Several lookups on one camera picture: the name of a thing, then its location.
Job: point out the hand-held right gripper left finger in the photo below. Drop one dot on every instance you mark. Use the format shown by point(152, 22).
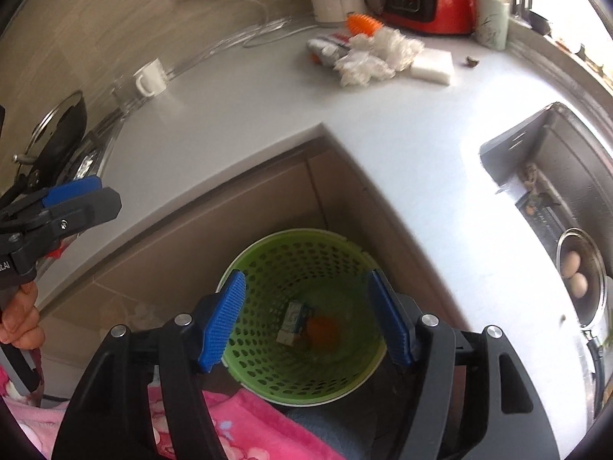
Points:
point(225, 326)

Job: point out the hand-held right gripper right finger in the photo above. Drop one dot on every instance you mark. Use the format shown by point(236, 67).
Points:
point(390, 321)

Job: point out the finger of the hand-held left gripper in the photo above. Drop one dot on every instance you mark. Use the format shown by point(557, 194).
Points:
point(72, 190)
point(96, 208)

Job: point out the green perforated plastic bin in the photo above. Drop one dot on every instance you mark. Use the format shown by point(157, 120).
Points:
point(335, 373)

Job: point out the white terry towel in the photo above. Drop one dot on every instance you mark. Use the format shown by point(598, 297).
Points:
point(383, 48)

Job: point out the person's left hand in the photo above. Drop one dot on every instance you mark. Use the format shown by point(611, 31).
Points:
point(21, 316)

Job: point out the red paper sticker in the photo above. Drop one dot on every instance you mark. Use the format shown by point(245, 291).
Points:
point(56, 250)

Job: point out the small printed packet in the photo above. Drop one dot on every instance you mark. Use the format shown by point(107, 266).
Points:
point(291, 321)

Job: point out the orange tangerine peel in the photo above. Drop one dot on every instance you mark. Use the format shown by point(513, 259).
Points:
point(322, 331)

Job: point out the beige kitchen cabinet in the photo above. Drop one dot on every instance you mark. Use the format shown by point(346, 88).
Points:
point(191, 230)

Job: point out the pink fleece garment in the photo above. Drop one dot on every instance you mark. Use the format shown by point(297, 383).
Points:
point(249, 421)

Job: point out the clear drinking glass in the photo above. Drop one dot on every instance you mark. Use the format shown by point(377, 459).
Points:
point(123, 93)

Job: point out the grey-blue cloth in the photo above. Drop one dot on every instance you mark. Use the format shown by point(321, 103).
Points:
point(325, 436)

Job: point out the white ceramic cup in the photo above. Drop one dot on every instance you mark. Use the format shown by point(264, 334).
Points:
point(153, 76)

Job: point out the brown egg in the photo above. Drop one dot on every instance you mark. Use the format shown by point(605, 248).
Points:
point(571, 264)
point(578, 285)

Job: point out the steel pot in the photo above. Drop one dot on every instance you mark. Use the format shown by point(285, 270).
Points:
point(594, 268)

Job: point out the dark kitchen sink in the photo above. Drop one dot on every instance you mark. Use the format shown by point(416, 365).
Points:
point(565, 163)

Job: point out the white sponge block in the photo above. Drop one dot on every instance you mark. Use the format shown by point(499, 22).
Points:
point(433, 67)

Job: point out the small brown scrap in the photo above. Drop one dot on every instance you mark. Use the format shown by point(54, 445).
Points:
point(471, 61)

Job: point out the white sachet packet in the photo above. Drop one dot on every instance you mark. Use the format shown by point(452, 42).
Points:
point(328, 50)

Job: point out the small orange tangerine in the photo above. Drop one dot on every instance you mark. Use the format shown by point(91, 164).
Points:
point(364, 24)

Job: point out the pale green ceramic tumbler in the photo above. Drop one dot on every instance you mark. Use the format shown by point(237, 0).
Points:
point(491, 24)

